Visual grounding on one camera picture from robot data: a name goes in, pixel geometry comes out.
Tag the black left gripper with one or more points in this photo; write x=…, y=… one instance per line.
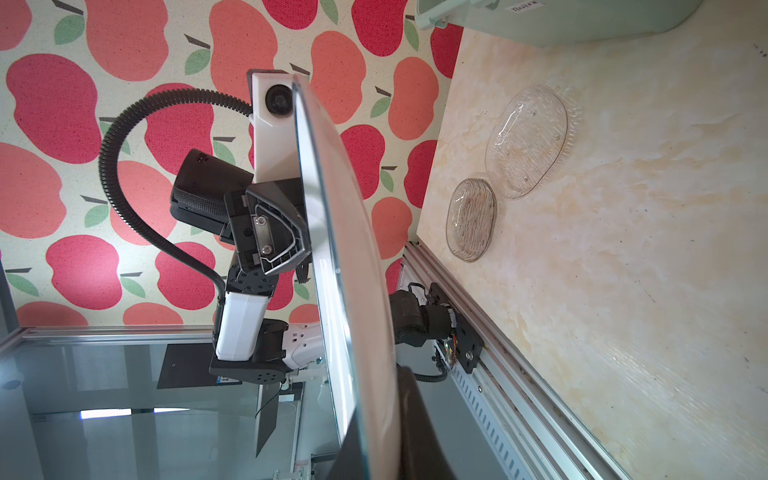
x=265, y=222

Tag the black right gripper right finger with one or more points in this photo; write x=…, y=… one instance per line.
x=421, y=456

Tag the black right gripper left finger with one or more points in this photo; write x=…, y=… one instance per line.
x=349, y=463

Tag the white plate black flower outline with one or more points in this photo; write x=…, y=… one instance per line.
x=351, y=292

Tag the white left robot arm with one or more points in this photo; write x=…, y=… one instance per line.
x=248, y=346

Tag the light green plastic bin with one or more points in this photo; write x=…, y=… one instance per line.
x=553, y=22

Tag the grey glass plate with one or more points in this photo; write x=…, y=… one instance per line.
x=470, y=219

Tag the clear glass plate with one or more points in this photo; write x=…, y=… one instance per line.
x=527, y=141

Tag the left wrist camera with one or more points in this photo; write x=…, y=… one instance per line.
x=275, y=153

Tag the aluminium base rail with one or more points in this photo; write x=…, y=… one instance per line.
x=84, y=403

